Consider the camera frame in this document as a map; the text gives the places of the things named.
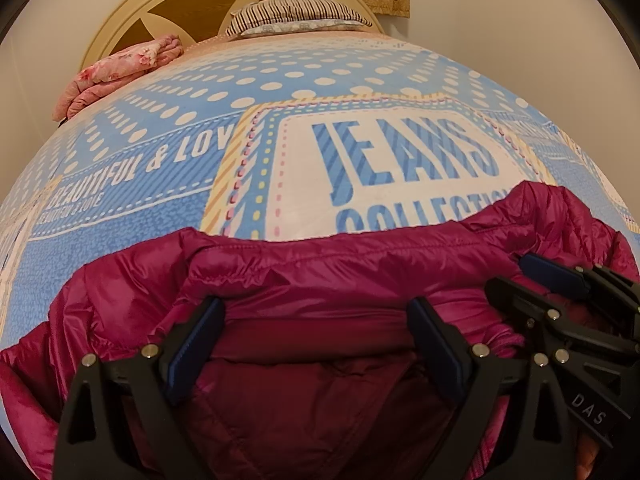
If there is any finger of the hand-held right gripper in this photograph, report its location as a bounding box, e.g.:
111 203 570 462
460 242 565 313
485 275 640 362
519 253 640 312

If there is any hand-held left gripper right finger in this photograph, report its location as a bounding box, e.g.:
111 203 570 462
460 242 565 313
406 297 579 480

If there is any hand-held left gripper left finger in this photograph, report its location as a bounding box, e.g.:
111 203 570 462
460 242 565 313
52 297 227 480

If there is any magenta puffer jacket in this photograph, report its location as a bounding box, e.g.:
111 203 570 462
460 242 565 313
0 180 640 480

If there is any bed with pink-blue cover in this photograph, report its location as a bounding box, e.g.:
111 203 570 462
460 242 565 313
0 27 640 346

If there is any pink floral folded quilt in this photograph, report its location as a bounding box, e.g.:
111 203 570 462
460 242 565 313
52 34 186 122

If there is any cream wooden bed headboard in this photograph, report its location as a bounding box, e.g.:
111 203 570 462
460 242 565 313
79 0 386 78

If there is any striped pillow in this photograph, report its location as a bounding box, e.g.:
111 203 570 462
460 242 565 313
225 0 373 38

